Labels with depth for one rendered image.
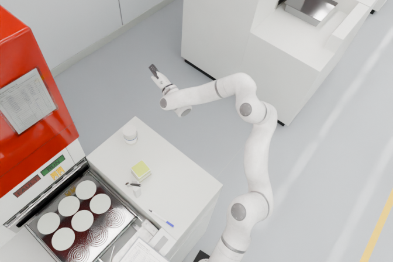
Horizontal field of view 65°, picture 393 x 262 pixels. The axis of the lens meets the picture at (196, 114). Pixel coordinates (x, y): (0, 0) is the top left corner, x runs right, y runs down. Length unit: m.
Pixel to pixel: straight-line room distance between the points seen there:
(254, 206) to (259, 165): 0.16
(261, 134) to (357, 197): 1.83
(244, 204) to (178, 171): 0.50
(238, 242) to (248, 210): 0.17
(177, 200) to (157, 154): 0.27
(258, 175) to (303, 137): 1.84
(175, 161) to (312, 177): 1.58
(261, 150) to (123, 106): 1.99
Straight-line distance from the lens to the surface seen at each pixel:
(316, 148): 3.07
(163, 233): 1.50
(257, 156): 1.25
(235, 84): 1.33
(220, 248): 1.38
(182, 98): 1.42
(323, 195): 2.88
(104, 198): 1.65
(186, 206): 1.53
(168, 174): 1.59
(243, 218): 1.22
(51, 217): 1.68
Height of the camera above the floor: 2.42
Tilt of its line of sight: 55 degrees down
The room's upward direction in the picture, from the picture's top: 7 degrees clockwise
